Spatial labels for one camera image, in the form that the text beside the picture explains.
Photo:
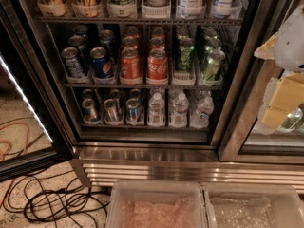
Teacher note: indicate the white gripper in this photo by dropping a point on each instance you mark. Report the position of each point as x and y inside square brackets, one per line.
[291, 47]

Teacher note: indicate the clear water bottle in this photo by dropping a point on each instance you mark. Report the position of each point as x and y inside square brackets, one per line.
[179, 110]
[156, 110]
[200, 116]

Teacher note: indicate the stainless fridge bottom grille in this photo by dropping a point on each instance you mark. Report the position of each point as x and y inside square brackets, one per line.
[103, 166]

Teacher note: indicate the open fridge glass door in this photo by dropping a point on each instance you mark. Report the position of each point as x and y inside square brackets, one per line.
[25, 118]

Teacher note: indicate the front green soda can left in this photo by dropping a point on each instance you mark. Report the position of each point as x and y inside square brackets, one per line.
[185, 55]

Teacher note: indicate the front red Coca-Cola can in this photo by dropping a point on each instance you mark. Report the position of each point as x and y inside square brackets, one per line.
[157, 64]

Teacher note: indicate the right clear plastic bin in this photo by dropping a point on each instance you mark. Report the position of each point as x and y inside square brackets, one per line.
[252, 206]

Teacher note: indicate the clear plastic bin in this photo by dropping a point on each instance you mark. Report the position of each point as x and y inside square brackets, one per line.
[252, 206]
[156, 204]

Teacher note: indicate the front orange soda can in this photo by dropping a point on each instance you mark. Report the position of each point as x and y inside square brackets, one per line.
[130, 64]

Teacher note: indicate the front slim can middle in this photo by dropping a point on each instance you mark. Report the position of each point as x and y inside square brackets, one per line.
[111, 110]

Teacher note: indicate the front blue Pepsi can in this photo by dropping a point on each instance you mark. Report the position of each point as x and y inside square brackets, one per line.
[101, 63]

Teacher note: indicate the front slim can left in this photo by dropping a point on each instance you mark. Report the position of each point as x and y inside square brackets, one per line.
[90, 110]

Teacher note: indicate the left clear plastic bin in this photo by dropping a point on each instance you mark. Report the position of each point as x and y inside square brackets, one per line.
[156, 204]

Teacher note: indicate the front silver diet Pepsi can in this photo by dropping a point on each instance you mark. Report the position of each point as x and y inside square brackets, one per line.
[73, 62]

